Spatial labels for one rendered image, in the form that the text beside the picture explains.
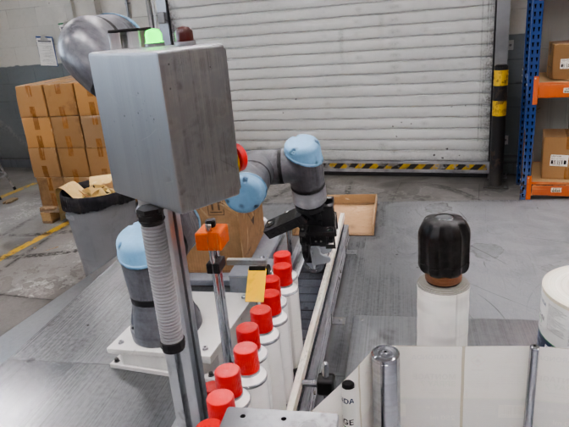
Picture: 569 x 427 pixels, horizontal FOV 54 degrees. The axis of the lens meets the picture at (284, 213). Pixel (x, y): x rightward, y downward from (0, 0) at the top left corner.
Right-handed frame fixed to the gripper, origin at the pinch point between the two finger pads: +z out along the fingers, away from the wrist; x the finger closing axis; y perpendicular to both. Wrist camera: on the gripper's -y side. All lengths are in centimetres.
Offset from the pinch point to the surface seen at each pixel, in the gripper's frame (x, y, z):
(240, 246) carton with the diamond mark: 9.2, -20.6, 3.0
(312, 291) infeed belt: -7.1, 0.9, 2.0
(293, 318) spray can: -32.2, 2.7, -18.7
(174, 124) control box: -43, -3, -66
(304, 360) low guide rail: -36.4, 4.5, -12.4
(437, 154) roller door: 338, 55, 199
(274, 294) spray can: -37.1, 1.9, -30.7
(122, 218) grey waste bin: 135, -140, 100
